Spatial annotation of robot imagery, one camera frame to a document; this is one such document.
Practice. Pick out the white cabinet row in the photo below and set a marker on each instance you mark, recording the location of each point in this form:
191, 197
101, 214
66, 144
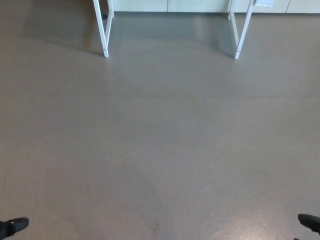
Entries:
195, 5

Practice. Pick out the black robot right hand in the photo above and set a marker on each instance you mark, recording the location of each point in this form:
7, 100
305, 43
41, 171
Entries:
312, 222

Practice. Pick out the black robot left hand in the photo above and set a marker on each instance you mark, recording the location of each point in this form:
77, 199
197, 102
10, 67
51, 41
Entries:
15, 225

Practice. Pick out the small white paper label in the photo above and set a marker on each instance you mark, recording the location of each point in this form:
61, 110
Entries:
264, 2

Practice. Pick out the white metal table leg frame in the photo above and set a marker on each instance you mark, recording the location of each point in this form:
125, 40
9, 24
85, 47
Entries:
101, 30
243, 37

